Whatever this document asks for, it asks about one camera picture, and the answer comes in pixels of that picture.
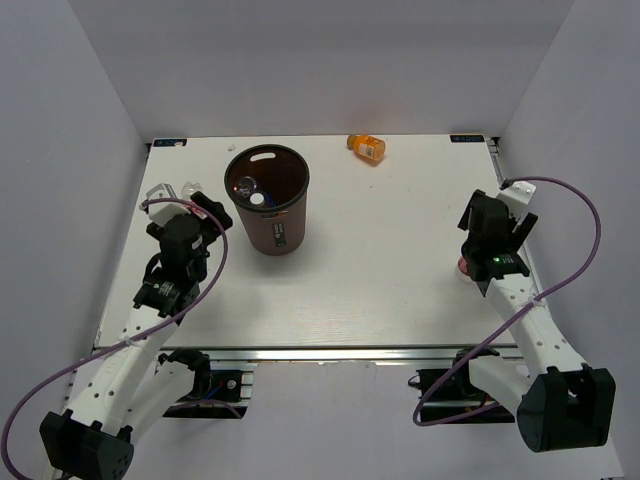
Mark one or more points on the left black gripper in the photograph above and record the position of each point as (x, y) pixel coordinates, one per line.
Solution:
(214, 206)

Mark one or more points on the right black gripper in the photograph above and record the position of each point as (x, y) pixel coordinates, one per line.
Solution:
(515, 240)

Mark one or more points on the clear bottle red label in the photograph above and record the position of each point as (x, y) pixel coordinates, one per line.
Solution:
(187, 191)

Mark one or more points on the red cap bottle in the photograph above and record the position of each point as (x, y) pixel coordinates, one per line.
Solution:
(461, 270)

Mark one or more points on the blue label water bottle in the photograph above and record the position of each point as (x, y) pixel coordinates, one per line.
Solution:
(260, 199)
(245, 187)

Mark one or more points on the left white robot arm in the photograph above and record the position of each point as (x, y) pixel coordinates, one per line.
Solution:
(134, 384)

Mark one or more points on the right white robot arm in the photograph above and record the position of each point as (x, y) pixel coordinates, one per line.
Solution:
(562, 402)

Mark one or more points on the brown plastic waste bin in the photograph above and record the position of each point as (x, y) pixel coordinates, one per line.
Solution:
(284, 174)

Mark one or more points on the left blue corner sticker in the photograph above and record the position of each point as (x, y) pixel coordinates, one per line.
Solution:
(169, 142)

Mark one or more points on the blue corner sticker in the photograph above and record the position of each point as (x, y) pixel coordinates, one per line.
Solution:
(169, 142)
(467, 138)

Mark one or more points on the right blue corner sticker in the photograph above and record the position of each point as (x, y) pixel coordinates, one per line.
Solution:
(467, 138)

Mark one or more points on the orange bottle with white label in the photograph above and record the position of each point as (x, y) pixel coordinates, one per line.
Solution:
(368, 148)

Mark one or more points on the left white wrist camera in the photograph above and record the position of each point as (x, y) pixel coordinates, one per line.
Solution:
(160, 204)

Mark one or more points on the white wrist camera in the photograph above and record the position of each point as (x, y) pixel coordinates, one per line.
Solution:
(516, 195)
(160, 204)

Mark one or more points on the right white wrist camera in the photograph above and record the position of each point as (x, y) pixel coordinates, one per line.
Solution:
(516, 195)

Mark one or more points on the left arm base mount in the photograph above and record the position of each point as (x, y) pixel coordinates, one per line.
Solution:
(221, 390)

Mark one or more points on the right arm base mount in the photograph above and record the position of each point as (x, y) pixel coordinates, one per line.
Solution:
(456, 400)

